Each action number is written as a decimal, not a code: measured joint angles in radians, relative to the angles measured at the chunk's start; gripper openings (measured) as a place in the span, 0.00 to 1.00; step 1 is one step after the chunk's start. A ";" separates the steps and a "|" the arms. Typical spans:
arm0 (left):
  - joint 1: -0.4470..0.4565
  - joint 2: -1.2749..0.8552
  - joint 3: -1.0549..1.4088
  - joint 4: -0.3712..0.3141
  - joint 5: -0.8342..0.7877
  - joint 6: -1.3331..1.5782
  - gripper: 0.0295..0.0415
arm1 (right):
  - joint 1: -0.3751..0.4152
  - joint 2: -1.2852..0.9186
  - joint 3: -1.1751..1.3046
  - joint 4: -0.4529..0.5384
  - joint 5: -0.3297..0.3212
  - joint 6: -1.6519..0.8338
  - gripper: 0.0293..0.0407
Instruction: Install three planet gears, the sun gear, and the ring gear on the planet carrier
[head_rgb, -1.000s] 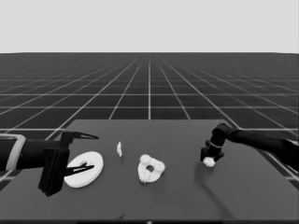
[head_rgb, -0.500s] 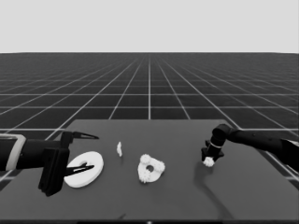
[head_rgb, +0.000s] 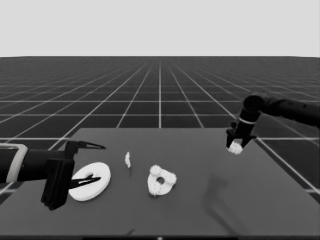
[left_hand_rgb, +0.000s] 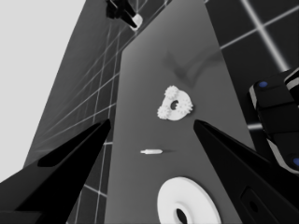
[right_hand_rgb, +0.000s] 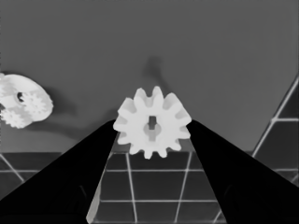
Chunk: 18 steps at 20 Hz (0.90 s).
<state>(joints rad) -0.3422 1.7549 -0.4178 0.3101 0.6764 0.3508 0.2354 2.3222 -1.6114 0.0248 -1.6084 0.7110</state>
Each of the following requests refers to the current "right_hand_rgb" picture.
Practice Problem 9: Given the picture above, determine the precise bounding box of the white round carrier with pins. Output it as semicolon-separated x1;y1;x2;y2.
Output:
0;73;54;130

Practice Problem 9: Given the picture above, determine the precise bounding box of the small white toothed gear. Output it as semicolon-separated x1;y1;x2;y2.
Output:
22;91;49;116
112;86;192;161
1;108;32;130

